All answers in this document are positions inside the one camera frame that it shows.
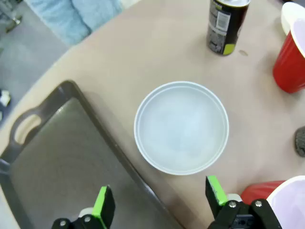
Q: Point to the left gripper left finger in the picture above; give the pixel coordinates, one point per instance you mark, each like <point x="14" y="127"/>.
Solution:
<point x="104" y="202"/>

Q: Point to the black drink can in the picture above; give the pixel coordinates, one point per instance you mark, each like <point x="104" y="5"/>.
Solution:
<point x="221" y="31"/>

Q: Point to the red plastic cup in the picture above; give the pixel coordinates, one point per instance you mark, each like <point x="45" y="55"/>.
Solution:
<point x="257" y="190"/>
<point x="288" y="66"/>

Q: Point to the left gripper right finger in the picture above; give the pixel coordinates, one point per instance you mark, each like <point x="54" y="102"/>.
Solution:
<point x="214" y="190"/>

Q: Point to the grey scrubber pad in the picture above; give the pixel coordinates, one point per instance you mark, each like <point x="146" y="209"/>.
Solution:
<point x="300" y="142"/>

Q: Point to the light blue jeans leg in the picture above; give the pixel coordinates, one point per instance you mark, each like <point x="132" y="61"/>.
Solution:
<point x="59" y="16"/>
<point x="100" y="12"/>

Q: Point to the white round bowl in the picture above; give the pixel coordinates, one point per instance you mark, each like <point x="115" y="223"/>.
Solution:
<point x="287" y="16"/>
<point x="181" y="128"/>

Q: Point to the metal chair base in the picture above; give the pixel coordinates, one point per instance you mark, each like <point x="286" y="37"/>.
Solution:
<point x="14" y="21"/>

